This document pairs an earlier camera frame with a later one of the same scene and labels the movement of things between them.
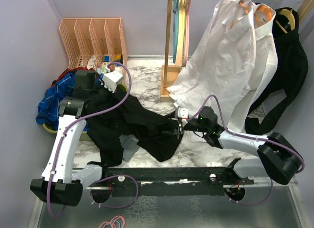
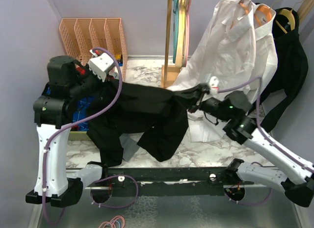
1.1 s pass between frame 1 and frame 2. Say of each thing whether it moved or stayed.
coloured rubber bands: stayed
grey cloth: stayed
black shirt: moved
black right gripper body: moved
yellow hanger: stayed
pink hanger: stayed
